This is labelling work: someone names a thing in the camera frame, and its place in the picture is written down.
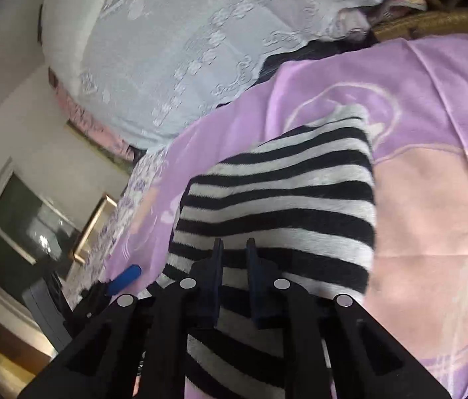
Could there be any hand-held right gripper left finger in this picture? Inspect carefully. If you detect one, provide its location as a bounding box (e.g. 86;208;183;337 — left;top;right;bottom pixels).
18;237;224;399

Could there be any purple floral bedsheet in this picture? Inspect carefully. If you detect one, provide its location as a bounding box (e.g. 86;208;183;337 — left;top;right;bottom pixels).
68;147;172;296

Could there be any purple printed blanket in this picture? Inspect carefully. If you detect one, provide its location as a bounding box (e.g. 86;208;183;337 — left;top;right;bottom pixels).
105;33;468;399

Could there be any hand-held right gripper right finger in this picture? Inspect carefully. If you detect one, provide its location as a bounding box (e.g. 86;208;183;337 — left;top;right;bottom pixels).
245;237;452;399

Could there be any dark cloth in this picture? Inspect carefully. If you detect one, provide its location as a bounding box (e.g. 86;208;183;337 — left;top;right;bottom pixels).
217;33;380;109

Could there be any striped pink cloth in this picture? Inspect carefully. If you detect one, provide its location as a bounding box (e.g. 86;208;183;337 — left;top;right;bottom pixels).
369;0;427;21

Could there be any white lace bed cover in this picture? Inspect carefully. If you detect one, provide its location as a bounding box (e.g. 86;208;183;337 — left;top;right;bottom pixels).
41;0;425;150

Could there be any window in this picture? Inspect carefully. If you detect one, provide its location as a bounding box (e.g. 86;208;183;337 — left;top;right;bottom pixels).
0;160;83;302

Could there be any black and white striped sweater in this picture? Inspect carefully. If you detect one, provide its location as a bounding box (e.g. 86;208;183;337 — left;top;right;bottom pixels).
146;104;378;399

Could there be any wooden furniture piece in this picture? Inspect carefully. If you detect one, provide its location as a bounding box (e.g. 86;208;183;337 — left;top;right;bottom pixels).
72;193;118;264

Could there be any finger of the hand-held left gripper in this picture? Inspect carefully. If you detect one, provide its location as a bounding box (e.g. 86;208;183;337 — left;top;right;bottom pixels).
65;264;141;329

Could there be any pale pink cloth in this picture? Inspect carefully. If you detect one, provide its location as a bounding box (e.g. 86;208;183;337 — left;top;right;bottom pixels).
333;6;373;38

